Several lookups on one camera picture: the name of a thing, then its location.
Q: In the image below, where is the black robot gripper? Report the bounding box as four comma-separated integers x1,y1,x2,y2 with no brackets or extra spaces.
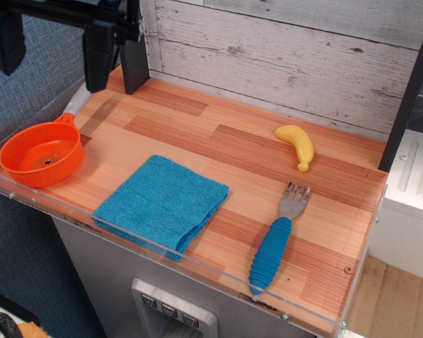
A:
0,1,141,93

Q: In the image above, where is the clear acrylic table guard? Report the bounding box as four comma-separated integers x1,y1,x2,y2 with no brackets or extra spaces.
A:
0,69,387,337

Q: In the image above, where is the dark grey left post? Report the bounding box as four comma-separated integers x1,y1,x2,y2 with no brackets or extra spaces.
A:
118,0,151,95

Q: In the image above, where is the yellow toy banana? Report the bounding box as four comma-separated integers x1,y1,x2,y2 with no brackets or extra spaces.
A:
275,125,314,173

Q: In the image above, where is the orange pot with grey handle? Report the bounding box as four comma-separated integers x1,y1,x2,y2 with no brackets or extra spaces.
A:
0,84,91,187

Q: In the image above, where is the fork with blue handle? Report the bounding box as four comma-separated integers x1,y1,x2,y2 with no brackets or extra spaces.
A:
249,182,311,296

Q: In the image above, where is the silver dispenser panel with buttons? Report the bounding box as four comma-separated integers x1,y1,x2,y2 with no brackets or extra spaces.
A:
131,278,219,337

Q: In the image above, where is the orange cloth item bottom left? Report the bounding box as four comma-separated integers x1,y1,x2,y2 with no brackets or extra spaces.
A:
17,322,50,338

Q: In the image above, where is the dark grey right post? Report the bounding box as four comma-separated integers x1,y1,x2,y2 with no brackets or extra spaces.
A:
378,0,423,173

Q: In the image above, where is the black mesh item bottom left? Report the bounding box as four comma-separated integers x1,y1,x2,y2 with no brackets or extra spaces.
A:
0,312,23,338

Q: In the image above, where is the dark grey post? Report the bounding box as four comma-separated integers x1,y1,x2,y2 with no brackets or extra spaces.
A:
118,0,151,95
378,0,423,173

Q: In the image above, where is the folded blue cloth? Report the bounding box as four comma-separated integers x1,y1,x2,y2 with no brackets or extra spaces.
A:
93,155,229,262

